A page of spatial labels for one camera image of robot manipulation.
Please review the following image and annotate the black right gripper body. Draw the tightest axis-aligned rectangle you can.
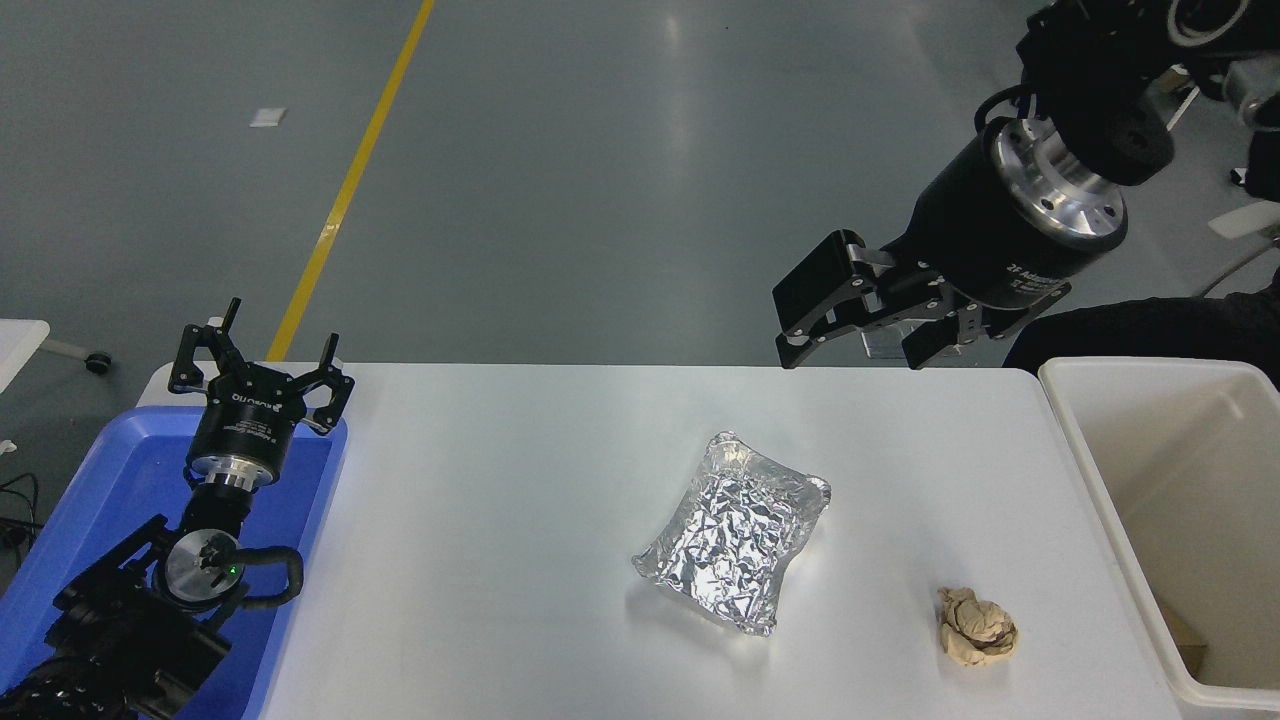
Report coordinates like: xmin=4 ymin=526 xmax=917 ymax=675
xmin=878 ymin=124 xmax=1113 ymax=314

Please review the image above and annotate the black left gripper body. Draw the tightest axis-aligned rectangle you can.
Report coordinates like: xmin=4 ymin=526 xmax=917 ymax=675
xmin=188 ymin=362 xmax=307 ymax=471

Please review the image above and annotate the silver foil plate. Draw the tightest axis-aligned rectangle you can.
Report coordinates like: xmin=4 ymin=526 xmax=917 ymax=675
xmin=631 ymin=431 xmax=833 ymax=639

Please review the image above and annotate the blue plastic tray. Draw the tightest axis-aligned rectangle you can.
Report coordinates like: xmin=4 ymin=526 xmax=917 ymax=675
xmin=0 ymin=405 xmax=349 ymax=720

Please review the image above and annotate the white wheeled side table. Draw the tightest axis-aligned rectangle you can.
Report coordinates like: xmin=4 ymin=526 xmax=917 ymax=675
xmin=0 ymin=318 xmax=113 ymax=397

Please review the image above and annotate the yellow floor tape line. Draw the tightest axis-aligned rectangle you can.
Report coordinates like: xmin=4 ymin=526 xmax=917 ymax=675
xmin=265 ymin=0 xmax=439 ymax=364

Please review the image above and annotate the white chair star base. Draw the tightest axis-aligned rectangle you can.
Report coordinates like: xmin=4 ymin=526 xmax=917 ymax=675
xmin=1194 ymin=168 xmax=1280 ymax=301

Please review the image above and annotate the crumpled tan paper ball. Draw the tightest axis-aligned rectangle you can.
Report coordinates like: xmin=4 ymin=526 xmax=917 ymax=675
xmin=936 ymin=585 xmax=1020 ymax=668

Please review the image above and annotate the large pale plastic bin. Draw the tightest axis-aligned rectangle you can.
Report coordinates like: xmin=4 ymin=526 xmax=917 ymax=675
xmin=1038 ymin=356 xmax=1280 ymax=711

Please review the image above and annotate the black floor cable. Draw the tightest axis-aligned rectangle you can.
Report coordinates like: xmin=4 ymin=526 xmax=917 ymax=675
xmin=0 ymin=472 xmax=42 ymax=553

